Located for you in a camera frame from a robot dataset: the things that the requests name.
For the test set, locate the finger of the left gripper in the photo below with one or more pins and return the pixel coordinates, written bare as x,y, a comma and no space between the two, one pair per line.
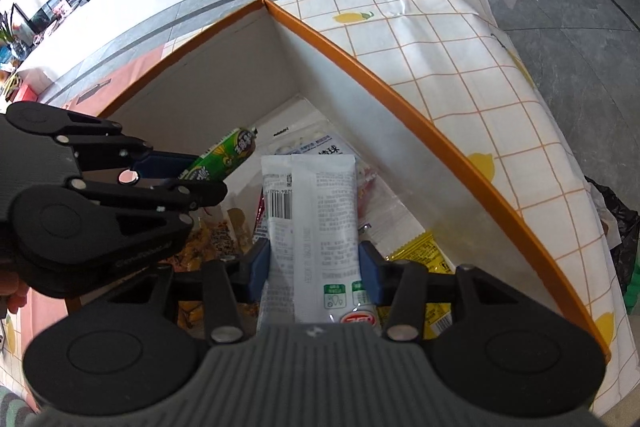
101,145
175,196

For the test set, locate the peanut snack packet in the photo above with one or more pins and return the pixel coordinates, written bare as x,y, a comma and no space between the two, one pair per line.
212,238

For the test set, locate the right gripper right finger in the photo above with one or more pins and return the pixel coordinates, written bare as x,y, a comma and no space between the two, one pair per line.
395,287

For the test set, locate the white ball candy packet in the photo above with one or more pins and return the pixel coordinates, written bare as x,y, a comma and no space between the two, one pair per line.
319,138

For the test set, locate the green sausage stick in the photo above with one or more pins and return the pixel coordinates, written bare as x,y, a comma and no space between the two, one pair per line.
220,160

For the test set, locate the black plastic bag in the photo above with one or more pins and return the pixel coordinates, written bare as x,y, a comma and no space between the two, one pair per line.
621,228

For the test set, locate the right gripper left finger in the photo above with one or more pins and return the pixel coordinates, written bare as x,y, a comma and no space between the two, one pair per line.
228,283

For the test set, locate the yellow snack packet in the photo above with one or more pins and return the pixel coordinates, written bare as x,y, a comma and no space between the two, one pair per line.
423,250

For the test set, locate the person right hand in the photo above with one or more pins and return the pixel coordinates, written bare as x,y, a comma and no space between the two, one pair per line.
13,290

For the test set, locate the orange white cardboard box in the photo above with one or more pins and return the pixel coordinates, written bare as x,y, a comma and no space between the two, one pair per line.
261,68

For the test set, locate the red snack packet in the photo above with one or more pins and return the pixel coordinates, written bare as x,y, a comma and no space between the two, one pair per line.
366,177

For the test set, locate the white grey milk pouch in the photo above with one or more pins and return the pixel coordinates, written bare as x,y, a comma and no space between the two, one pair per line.
312,218

